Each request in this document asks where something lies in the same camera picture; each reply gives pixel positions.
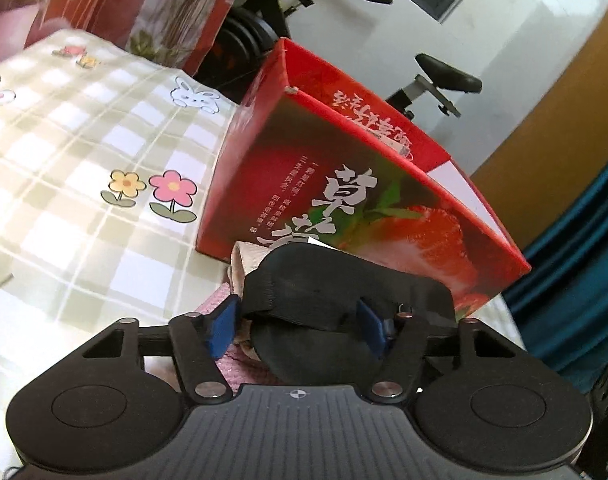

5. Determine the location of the pink waffle towel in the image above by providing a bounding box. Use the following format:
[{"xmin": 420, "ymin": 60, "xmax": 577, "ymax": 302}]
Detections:
[{"xmin": 196, "ymin": 283, "xmax": 281, "ymax": 392}]

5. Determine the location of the teal curtain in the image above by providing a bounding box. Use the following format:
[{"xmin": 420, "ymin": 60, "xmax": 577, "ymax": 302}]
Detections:
[{"xmin": 502, "ymin": 163, "xmax": 608, "ymax": 393}]

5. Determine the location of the red strawberry cardboard box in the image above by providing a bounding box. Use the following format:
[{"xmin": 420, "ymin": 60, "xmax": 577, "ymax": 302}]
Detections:
[{"xmin": 197, "ymin": 39, "xmax": 530, "ymax": 314}]

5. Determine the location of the black exercise bike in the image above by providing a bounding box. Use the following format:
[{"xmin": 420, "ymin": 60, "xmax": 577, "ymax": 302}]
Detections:
[{"xmin": 196, "ymin": 0, "xmax": 483, "ymax": 119}]

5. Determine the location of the light pink towel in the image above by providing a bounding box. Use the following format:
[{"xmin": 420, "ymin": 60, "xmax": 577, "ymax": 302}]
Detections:
[{"xmin": 227, "ymin": 242, "xmax": 272, "ymax": 362}]

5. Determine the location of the wooden door panel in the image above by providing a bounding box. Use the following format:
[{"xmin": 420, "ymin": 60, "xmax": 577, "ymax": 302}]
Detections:
[{"xmin": 472, "ymin": 10, "xmax": 608, "ymax": 248}]

